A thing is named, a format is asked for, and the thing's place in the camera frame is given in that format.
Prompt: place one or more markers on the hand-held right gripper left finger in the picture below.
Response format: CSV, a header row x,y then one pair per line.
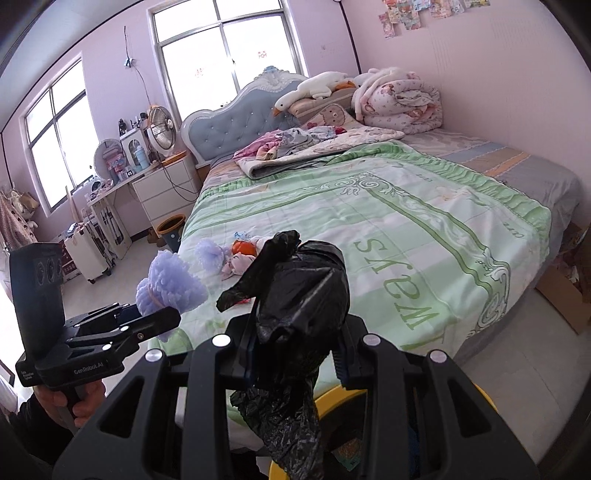
x,y
235,350

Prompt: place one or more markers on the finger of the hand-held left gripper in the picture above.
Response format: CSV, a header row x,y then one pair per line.
x,y
131,312
157,325

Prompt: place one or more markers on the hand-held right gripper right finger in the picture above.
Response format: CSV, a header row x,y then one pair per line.
x,y
353,344

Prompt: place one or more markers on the yellow rimmed waste bin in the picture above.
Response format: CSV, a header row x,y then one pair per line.
x,y
344,399

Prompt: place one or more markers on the black plastic bag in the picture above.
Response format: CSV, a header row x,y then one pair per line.
x,y
300,286

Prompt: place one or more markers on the white blue candy wrapper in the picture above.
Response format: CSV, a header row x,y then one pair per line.
x,y
241,235

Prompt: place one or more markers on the person's left forearm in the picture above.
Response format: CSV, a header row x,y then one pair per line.
x,y
37,431

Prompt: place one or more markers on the person's left hand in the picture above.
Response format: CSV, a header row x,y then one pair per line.
x,y
94,399

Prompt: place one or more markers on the white ribbed suitcase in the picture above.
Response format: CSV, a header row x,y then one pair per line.
x,y
90,254

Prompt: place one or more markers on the pink speckled hanging cloth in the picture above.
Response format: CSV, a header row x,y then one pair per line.
x,y
11,226

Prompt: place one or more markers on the small cardboard box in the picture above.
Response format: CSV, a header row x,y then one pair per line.
x,y
154,237

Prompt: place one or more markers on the blue basket with orange rim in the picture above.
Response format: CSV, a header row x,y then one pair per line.
x,y
171,233

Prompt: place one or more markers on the white crumpled tissue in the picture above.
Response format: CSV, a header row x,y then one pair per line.
x,y
257,242

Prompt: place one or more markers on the white desk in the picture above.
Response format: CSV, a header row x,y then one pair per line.
x,y
115,191

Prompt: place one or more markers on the white nightstand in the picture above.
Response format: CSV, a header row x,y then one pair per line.
x,y
166,194

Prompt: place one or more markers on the pink printed box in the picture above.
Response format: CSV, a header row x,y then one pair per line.
x,y
117,166

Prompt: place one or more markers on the round vanity mirror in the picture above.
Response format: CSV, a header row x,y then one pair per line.
x,y
107,157

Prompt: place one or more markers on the light blue water bottle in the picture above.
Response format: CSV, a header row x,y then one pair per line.
x,y
141,156

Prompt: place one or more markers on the side window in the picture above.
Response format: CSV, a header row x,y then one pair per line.
x,y
55,134

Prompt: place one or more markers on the white cosmetic storage box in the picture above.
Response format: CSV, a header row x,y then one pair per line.
x,y
130,143

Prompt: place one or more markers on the round metal grille fan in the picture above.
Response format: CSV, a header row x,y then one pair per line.
x,y
159,131

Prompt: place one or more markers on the crumpled pink blanket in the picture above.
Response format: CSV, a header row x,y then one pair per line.
x,y
323,147

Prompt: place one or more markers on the bed with blue headboard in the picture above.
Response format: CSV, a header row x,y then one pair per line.
x,y
231,124

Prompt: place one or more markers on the open flat cardboard box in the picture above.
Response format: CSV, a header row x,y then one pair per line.
x,y
561,300

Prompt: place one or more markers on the grey garment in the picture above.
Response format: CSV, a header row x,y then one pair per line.
x,y
304,136

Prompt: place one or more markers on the cartoon bear print pillow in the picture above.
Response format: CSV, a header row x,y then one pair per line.
x,y
332,115

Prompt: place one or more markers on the striped bed sheet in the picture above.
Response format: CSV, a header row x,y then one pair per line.
x,y
508,161

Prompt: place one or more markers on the tilted brown cardboard box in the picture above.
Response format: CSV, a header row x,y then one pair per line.
x,y
577,247

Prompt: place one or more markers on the tan pillow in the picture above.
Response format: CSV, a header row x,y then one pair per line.
x,y
300,105

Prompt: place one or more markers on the folded pink printed quilt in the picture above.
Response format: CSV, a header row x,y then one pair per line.
x,y
397,101

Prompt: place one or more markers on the white goose plush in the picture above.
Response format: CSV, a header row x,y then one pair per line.
x,y
318,87

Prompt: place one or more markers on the large white framed window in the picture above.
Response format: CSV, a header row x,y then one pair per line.
x,y
221,50

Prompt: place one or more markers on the white folded frame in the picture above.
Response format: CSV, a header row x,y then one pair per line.
x,y
111,226

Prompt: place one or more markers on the group of wall posters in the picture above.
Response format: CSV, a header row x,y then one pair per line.
x,y
415,11

